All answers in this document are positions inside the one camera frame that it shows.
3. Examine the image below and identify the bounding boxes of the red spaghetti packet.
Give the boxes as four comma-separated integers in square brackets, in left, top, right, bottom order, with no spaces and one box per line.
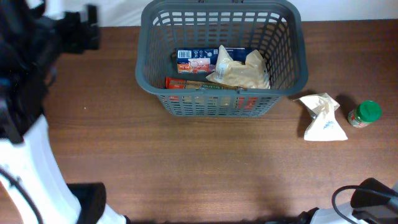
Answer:
[164,77,259,110]

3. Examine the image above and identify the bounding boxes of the blue and white carton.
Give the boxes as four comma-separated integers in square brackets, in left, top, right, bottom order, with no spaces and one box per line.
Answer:
[176,48,252,74]

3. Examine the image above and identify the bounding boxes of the clear bag of rice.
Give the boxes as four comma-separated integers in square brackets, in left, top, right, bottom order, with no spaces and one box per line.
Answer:
[206,45,271,90]

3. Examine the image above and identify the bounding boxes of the grey plastic basket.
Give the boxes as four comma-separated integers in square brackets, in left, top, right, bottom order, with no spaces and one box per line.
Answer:
[136,0,308,117]

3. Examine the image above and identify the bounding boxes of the green-lidded jar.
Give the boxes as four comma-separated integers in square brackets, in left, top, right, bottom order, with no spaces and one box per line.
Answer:
[348,100,382,128]

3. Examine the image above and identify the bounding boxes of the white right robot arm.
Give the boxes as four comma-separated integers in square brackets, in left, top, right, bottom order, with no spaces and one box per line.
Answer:
[294,178,397,224]

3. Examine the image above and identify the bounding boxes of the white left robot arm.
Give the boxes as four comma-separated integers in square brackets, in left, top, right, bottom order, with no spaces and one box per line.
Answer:
[1,1,129,223]

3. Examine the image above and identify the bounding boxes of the crumpled beige paper bag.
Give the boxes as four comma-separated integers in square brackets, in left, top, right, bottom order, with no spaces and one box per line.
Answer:
[297,93,348,141]

